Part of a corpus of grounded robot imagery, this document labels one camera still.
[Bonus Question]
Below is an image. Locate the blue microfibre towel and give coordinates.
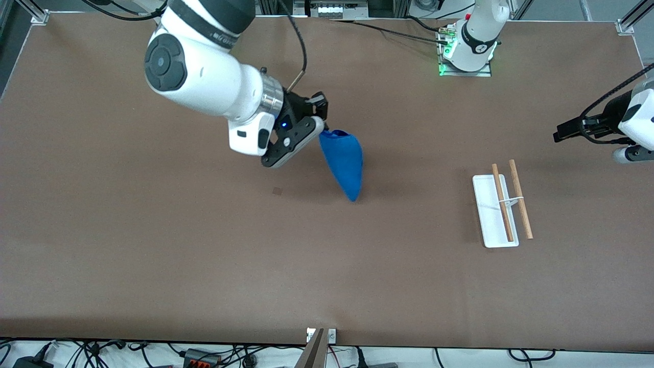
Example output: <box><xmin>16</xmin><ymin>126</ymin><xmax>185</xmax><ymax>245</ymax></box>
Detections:
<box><xmin>319</xmin><ymin>130</ymin><xmax>364</xmax><ymax>202</ymax></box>

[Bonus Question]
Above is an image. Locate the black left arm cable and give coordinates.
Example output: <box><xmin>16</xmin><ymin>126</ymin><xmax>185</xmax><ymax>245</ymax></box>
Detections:
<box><xmin>580</xmin><ymin>62</ymin><xmax>654</xmax><ymax>145</ymax></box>

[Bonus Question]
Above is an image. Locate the white electrical box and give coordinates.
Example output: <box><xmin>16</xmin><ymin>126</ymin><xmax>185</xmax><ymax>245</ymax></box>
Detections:
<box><xmin>310</xmin><ymin>1</ymin><xmax>365</xmax><ymax>19</ymax></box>

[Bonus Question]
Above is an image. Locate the black orange power strip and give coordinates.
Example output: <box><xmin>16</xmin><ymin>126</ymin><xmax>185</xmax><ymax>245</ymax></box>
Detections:
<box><xmin>182</xmin><ymin>349</ymin><xmax>222</xmax><ymax>368</ymax></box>

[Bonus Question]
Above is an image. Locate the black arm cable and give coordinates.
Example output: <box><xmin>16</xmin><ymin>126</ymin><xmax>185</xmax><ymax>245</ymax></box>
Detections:
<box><xmin>276</xmin><ymin>0</ymin><xmax>308</xmax><ymax>94</ymax></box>
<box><xmin>580</xmin><ymin>62</ymin><xmax>654</xmax><ymax>145</ymax></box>

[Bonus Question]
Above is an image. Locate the black floor plug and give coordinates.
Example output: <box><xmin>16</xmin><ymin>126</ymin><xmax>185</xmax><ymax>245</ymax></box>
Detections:
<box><xmin>355</xmin><ymin>348</ymin><xmax>399</xmax><ymax>368</ymax></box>

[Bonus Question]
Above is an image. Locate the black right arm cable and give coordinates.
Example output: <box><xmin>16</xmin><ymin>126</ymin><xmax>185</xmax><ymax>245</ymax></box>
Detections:
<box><xmin>276</xmin><ymin>0</ymin><xmax>308</xmax><ymax>94</ymax></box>

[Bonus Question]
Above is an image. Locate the grey brown camera pole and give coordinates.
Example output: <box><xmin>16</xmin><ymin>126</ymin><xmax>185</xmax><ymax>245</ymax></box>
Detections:
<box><xmin>294</xmin><ymin>328</ymin><xmax>328</xmax><ymax>368</ymax></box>

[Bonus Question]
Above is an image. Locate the long black table cable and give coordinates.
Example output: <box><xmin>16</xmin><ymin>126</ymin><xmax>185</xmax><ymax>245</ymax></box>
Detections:
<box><xmin>327</xmin><ymin>18</ymin><xmax>453</xmax><ymax>47</ymax></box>

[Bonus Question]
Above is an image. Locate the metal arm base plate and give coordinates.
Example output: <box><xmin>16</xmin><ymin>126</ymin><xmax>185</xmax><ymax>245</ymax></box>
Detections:
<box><xmin>438</xmin><ymin>23</ymin><xmax>493</xmax><ymax>78</ymax></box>

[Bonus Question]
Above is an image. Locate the short black table cable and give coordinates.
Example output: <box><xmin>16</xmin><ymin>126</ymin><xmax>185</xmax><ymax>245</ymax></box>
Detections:
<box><xmin>405</xmin><ymin>15</ymin><xmax>442</xmax><ymax>33</ymax></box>

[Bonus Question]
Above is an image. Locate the aluminium frame strut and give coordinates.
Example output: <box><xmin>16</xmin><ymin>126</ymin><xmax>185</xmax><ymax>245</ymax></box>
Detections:
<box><xmin>621</xmin><ymin>0</ymin><xmax>654</xmax><ymax>29</ymax></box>

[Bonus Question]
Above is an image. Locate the looped black floor cable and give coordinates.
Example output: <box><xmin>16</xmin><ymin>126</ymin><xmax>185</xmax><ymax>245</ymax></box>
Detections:
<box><xmin>508</xmin><ymin>349</ymin><xmax>557</xmax><ymax>362</ymax></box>

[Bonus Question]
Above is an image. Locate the white rack with wooden bars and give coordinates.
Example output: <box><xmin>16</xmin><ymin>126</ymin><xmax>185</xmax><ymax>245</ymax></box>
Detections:
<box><xmin>472</xmin><ymin>159</ymin><xmax>534</xmax><ymax>249</ymax></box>

